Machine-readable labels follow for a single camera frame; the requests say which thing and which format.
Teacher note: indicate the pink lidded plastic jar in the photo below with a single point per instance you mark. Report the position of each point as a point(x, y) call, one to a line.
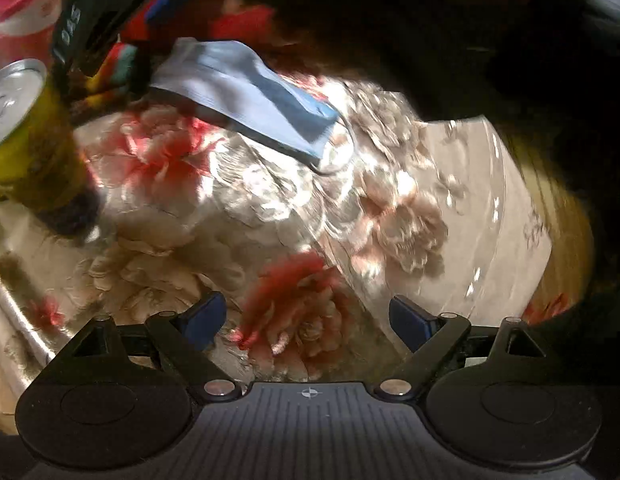
point(20, 25)

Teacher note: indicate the blue face mask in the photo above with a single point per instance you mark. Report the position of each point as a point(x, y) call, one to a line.
point(240, 90)

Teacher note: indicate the red cardboard box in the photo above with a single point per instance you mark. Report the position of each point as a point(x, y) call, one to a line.
point(240, 22)

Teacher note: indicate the yellow drink can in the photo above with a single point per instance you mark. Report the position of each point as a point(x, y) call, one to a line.
point(35, 150)

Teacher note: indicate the floral tablecloth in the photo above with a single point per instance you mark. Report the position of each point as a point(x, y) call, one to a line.
point(290, 210)

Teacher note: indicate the colourful striped sock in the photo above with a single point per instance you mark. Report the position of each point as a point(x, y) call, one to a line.
point(120, 65)

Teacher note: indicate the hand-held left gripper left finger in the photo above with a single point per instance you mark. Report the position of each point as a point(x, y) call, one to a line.
point(205, 320)

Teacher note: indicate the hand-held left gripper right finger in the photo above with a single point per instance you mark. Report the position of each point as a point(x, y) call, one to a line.
point(409, 325)

